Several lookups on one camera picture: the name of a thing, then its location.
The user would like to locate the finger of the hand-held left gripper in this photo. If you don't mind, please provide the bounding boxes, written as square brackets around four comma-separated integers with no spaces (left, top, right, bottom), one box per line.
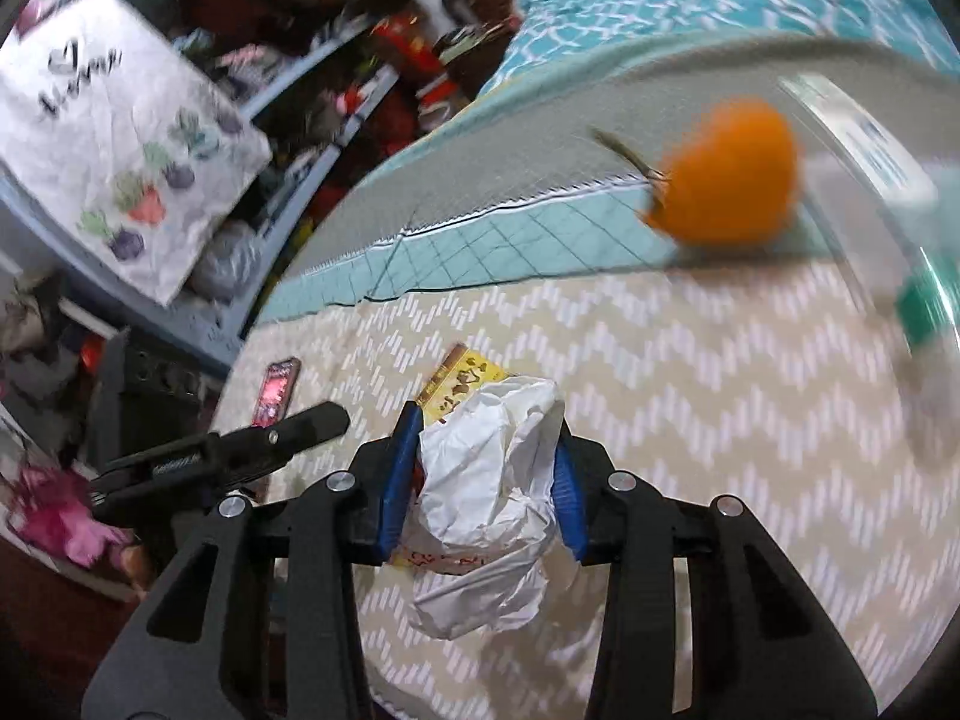
[105,401,351,485]
[88,461,267,527]

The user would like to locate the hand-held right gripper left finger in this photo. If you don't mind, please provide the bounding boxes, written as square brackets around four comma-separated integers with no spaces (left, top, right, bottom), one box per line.
[81,399,425,720]

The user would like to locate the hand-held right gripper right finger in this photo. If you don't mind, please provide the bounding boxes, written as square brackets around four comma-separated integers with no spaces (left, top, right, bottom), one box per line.
[553,427,878,720]

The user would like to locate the white paper wrapper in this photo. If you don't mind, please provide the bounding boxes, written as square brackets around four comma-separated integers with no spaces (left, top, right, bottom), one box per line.
[405,377,578,642]

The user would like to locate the yellow printed packet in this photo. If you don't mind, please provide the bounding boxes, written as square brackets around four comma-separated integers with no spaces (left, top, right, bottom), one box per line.
[386,343,512,572]

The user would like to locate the smartphone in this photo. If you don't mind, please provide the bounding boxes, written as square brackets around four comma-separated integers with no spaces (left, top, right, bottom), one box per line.
[253,358,302,430]

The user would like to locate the pink cloth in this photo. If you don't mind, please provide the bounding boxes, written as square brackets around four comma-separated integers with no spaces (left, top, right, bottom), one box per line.
[11,463,132,567]

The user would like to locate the black case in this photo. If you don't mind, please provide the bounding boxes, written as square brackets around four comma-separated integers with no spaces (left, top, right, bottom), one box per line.
[88,326,226,466]

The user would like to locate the beige chevron bed sheet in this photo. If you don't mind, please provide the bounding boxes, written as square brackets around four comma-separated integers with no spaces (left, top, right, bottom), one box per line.
[210,34,960,720]

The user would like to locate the grey storage shelf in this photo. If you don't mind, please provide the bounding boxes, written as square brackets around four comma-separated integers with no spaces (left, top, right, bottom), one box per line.
[0,0,410,380]

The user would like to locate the white printed bag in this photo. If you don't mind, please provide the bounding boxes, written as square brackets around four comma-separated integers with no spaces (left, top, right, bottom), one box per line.
[0,0,272,306]

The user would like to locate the small orange pomelo peel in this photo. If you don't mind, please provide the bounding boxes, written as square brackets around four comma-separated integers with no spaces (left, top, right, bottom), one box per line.
[641,96,802,247]

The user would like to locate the clear plastic bottle green label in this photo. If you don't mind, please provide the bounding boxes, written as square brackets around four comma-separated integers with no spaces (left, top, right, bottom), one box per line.
[778,73,960,470]

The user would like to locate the teal patterned blanket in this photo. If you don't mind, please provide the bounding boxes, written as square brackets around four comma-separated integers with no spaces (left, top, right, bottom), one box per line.
[472,0,960,115]

